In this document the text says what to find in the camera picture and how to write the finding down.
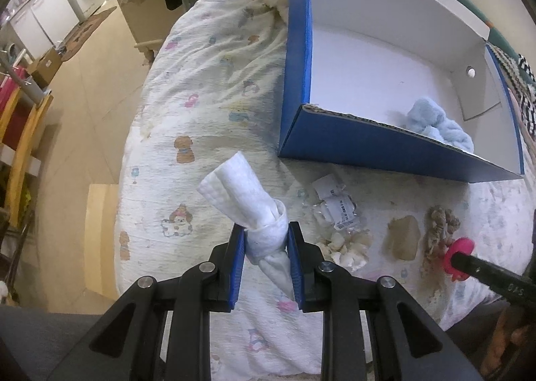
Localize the white cabinet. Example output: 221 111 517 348
8 0 81 58

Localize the person's right hand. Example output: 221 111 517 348
481 301 536 379

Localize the white knotted cloth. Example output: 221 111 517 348
198 151 296 302

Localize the striped knit cloth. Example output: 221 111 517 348
488 42 536 135

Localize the clear bag of white pieces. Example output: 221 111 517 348
310 175 374 269

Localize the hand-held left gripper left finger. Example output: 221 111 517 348
46 224 248 381

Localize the beige braided rope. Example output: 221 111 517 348
422 205 461 278

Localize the yellow wooden rack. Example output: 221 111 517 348
0 65 55 235

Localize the blue cardboard box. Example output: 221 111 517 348
276 0 526 184

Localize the small cardboard box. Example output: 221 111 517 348
27 48 63 87

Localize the light wooden furniture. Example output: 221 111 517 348
110 0 187 67

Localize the light blue fluffy towel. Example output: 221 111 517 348
403 98 476 152

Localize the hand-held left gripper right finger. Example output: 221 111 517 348
287 221 483 381

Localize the printed cartoon blanket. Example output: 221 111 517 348
113 0 536 377

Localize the pink round item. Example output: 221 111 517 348
443 237 472 282

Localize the beige flat pad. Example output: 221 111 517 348
385 215 421 261

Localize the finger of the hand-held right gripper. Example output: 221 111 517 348
454 253 536 303

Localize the brown door mat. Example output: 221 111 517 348
62 6 119 60

